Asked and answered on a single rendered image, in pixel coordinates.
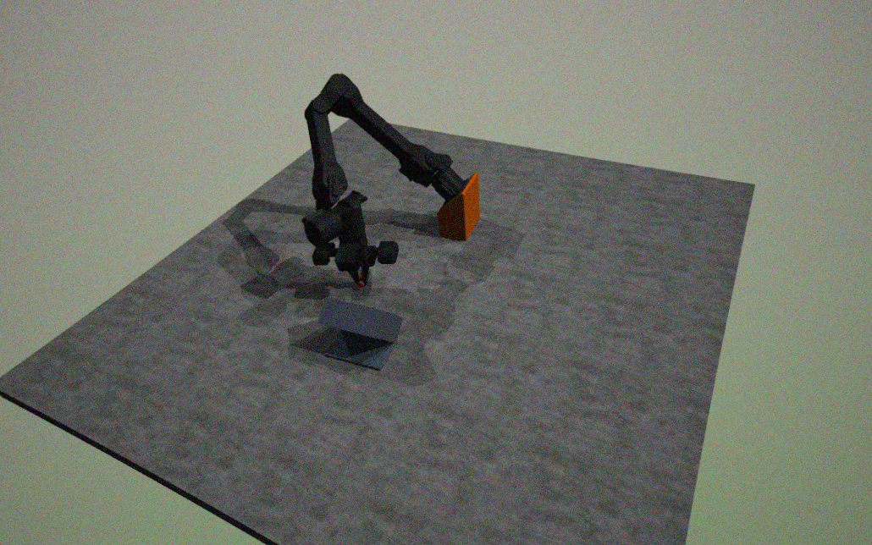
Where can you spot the blue-grey sloped panel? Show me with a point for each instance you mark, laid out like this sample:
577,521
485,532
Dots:
367,335

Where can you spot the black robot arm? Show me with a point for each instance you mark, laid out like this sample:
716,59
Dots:
341,97

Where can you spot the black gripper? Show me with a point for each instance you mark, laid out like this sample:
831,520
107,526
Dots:
387,252

